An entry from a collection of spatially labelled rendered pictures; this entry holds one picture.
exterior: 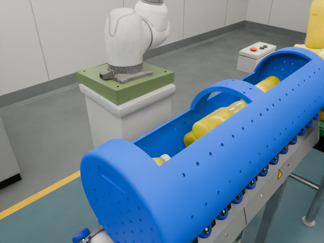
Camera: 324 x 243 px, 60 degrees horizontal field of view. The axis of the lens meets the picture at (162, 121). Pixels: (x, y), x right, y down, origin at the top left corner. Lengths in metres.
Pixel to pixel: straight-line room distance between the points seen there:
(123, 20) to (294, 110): 0.71
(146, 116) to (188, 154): 0.72
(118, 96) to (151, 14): 0.41
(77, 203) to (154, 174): 1.66
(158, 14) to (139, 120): 0.47
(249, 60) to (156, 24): 0.49
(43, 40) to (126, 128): 2.39
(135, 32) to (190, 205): 0.81
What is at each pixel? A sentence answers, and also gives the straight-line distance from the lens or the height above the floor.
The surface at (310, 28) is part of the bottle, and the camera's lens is 1.03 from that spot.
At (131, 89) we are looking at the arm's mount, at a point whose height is 1.05.
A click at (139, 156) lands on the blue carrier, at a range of 0.53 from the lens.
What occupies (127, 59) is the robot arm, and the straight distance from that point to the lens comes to 1.20.
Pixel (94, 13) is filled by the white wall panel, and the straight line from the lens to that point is 3.70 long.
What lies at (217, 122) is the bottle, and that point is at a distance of 0.78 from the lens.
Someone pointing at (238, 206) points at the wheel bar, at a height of 0.92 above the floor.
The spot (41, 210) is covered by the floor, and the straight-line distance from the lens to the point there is 2.18.
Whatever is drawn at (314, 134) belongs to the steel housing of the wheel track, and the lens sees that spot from 1.34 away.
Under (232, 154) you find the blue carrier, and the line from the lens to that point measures 0.63.
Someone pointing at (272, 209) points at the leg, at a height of 0.44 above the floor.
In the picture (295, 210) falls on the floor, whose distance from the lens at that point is 2.22.
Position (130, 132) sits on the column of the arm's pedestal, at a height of 0.86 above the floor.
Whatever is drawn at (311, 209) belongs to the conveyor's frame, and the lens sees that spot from 2.08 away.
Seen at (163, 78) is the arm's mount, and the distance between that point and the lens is 1.27.
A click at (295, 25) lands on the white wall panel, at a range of 5.82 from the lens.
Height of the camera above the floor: 1.57
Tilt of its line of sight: 33 degrees down
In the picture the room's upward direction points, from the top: straight up
